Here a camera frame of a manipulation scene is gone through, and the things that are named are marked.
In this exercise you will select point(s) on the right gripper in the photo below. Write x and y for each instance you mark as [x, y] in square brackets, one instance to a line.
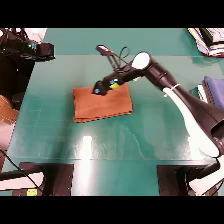
[105, 86]

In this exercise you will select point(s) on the orange garment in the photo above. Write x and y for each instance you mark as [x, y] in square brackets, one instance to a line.
[100, 106]

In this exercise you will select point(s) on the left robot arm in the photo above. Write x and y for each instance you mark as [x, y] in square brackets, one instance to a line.
[20, 181]

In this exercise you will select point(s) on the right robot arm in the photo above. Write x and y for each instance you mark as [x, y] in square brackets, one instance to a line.
[193, 106]

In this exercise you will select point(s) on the blue garment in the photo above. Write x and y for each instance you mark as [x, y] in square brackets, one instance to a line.
[215, 91]

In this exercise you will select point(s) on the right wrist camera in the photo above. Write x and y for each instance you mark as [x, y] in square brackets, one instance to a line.
[106, 51]

